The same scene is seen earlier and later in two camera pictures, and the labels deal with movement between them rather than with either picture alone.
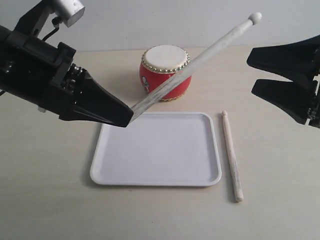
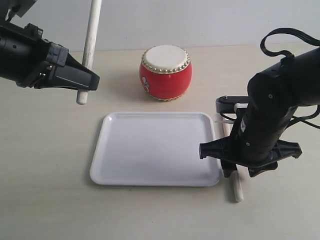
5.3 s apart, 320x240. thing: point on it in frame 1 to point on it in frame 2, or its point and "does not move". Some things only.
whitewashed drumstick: (254, 18) to (91, 39)
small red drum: (159, 62) does not move
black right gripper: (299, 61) to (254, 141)
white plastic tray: (163, 148) does not move
